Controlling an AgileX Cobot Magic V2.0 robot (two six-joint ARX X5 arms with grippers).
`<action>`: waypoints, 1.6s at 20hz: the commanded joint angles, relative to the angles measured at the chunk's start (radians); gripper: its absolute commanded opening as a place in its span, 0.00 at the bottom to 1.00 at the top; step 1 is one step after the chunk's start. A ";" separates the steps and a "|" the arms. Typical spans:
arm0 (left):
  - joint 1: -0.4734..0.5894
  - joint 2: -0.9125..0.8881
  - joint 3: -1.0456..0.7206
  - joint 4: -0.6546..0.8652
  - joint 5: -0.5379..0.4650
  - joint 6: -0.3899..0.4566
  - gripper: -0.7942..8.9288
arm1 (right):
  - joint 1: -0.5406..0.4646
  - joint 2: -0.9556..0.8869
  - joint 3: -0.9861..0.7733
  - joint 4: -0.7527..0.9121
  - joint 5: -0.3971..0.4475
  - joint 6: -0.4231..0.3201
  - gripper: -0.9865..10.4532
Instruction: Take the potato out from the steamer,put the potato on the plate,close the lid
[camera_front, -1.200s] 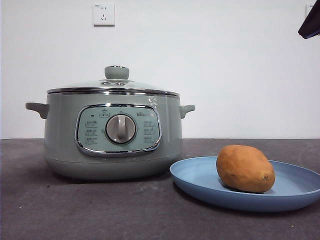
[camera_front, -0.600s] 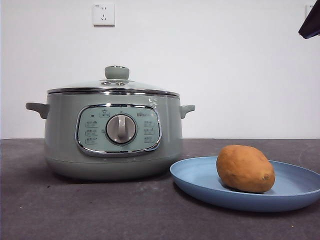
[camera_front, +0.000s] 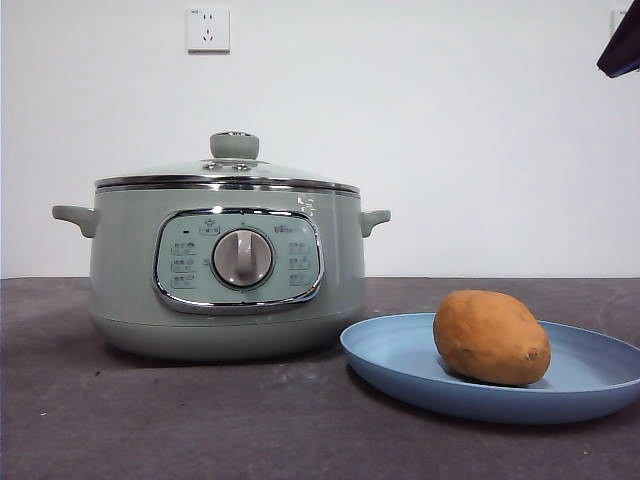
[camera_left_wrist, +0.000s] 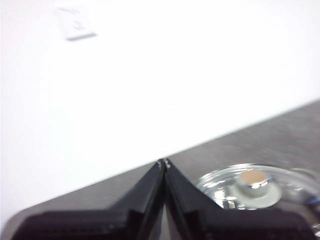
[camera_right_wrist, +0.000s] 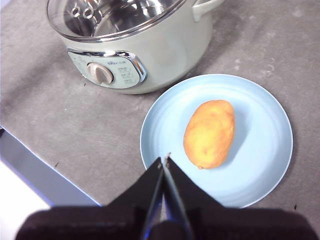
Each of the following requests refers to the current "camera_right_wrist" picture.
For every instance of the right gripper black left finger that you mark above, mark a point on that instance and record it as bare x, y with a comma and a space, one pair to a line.
141, 192

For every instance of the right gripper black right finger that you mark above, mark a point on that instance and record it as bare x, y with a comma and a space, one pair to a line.
186, 190

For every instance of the glass lid with green knob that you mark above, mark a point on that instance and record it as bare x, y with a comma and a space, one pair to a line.
120, 20

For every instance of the pale green electric steamer pot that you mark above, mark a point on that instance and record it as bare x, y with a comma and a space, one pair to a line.
165, 60

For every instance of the brown potato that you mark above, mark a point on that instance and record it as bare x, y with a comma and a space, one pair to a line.
210, 135

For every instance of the blue round plate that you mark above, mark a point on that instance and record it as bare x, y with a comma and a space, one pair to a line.
262, 140

